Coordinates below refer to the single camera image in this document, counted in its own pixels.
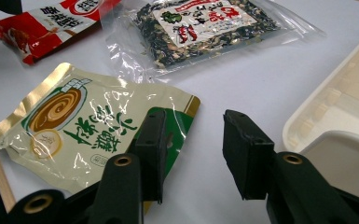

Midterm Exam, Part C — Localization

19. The white divided plastic box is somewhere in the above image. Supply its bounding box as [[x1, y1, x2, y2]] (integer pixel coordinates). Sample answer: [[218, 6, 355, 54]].
[[282, 26, 359, 200]]

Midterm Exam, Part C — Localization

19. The clear bag of dried vegetables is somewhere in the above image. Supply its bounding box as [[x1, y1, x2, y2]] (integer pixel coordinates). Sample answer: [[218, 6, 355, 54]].
[[101, 0, 326, 82]]

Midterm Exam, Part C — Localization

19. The red seasoning packet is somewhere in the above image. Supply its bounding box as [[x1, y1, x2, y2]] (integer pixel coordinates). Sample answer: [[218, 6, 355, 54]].
[[0, 0, 123, 66]]

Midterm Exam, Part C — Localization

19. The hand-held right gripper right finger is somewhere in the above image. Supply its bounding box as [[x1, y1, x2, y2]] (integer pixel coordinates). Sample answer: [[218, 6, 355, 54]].
[[222, 109, 276, 201]]

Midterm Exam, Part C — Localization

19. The white table sheet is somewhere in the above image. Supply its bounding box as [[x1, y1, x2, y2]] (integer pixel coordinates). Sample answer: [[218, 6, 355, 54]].
[[0, 0, 359, 224]]

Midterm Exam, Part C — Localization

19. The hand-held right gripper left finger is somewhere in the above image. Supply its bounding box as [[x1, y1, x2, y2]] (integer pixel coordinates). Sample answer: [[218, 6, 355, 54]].
[[134, 109, 169, 205]]

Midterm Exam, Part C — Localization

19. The cream and green sauce pouch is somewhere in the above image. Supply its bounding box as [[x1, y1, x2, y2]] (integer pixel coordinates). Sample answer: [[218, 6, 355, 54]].
[[0, 62, 201, 216]]

